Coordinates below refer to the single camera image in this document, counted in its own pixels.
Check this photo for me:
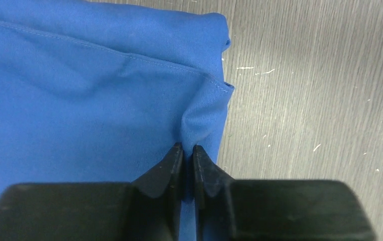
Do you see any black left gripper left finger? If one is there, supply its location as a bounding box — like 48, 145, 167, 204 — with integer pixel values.
0, 144, 184, 240

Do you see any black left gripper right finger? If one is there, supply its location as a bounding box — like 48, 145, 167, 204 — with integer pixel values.
193, 146, 377, 240

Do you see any blue surgical wrap cloth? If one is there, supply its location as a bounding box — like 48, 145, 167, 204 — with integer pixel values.
0, 1, 234, 240

